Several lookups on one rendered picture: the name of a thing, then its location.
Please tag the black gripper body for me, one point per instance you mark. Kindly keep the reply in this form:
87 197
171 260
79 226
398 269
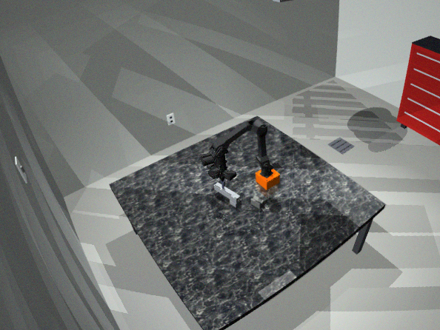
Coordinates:
229 175

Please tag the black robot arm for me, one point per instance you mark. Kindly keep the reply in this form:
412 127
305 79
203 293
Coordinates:
221 144

